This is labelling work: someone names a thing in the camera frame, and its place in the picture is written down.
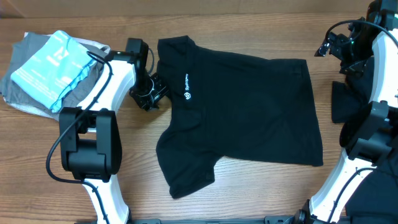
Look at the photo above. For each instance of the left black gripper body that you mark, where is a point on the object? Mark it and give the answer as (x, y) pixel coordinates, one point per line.
(148, 89)

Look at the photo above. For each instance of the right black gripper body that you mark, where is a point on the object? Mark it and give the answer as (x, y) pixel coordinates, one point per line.
(353, 53)

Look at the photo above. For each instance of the black polo shirt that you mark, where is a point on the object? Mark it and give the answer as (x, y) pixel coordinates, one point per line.
(234, 105)

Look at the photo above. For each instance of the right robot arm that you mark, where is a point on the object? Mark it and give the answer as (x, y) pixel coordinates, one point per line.
(370, 137)

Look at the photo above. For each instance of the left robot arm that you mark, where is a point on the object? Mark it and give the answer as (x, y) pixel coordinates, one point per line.
(89, 141)

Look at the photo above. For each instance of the pile of black clothes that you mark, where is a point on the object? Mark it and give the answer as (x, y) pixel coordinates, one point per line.
(375, 200)

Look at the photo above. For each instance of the folded light blue shirt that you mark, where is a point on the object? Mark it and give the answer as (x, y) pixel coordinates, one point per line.
(54, 70)

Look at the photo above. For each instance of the folded dark grey shirt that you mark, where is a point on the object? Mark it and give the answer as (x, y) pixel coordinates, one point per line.
(17, 98)

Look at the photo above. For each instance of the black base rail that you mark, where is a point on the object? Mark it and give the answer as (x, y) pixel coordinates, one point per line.
(217, 221)

